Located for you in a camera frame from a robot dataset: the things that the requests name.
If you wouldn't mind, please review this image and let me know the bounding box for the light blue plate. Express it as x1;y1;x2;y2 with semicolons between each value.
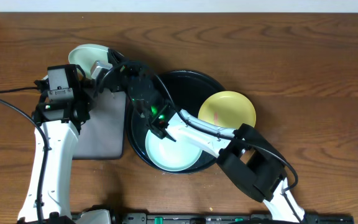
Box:
68;44;109;78
145;131;202;172

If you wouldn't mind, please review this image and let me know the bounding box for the yellow plate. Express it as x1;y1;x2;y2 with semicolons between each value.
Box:
198;91;256;129

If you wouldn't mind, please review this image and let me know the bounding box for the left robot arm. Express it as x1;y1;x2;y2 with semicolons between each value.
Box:
17;64;93;223

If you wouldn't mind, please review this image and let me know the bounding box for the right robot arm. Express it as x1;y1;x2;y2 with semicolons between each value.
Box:
99;49;305;223

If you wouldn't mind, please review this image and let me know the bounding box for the black round tray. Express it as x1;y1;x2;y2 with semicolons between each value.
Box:
125;70;225;171

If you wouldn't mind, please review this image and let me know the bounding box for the black rectangular water tray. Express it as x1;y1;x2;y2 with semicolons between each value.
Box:
73;89;126;160

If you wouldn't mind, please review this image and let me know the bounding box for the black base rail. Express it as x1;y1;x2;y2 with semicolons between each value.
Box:
17;203;355;224

